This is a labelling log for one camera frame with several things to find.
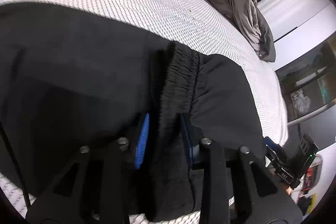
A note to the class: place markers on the white crumpled cloth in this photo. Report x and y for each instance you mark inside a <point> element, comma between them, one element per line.
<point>302,103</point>

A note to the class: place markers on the red packet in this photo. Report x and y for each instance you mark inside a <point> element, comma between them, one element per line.
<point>311,176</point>

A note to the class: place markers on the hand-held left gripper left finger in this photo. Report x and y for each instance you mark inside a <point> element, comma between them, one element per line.
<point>141,140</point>

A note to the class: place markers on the black pants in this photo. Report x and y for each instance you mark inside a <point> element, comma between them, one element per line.
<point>78,69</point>

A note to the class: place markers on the teal folded cloth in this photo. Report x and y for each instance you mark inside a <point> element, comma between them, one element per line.
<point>324,88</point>

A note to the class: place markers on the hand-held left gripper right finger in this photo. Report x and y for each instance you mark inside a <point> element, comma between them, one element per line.
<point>187,140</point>

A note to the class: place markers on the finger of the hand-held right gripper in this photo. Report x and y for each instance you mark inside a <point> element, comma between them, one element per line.
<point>273,162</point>
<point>269,142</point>

